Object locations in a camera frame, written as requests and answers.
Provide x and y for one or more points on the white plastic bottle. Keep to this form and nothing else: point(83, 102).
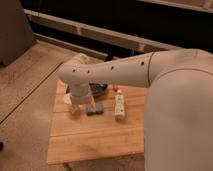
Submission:
point(119, 106)

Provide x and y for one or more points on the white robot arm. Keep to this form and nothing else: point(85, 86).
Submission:
point(178, 111)

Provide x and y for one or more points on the dark ceramic bowl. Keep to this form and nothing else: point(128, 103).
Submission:
point(98, 89)

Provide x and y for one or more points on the blue sponge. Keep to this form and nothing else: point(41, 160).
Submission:
point(95, 110)

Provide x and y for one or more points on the white lidded jar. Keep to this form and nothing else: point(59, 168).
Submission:
point(72, 107)

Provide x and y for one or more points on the light wooden table board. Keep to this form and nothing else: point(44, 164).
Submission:
point(80, 137)

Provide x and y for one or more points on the grey cabinet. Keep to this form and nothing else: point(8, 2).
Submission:
point(16, 35)

